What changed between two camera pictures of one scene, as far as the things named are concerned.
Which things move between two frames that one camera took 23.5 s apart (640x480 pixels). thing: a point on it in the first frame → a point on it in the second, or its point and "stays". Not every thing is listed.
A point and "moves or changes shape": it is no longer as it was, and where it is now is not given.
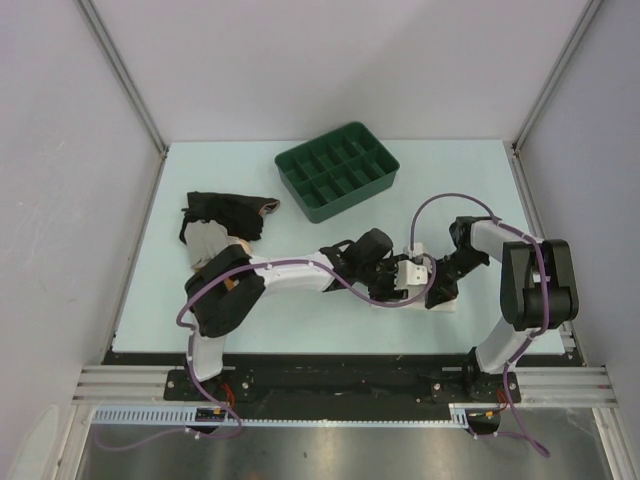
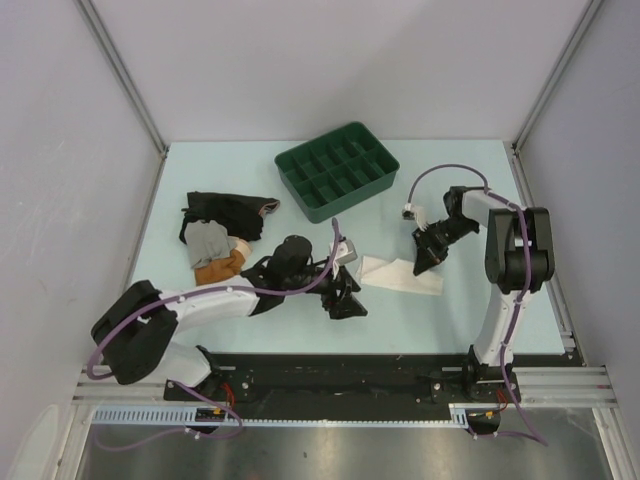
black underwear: x=241 y=214 stays
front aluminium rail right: x=565 y=387 stays
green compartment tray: x=327 y=172 stays
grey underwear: x=205 y=240 stays
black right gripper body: x=445 y=276 → x=436 y=240
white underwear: x=450 y=305 moves or changes shape
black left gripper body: x=383 y=288 → x=320 y=280
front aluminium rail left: x=126 y=385 stays
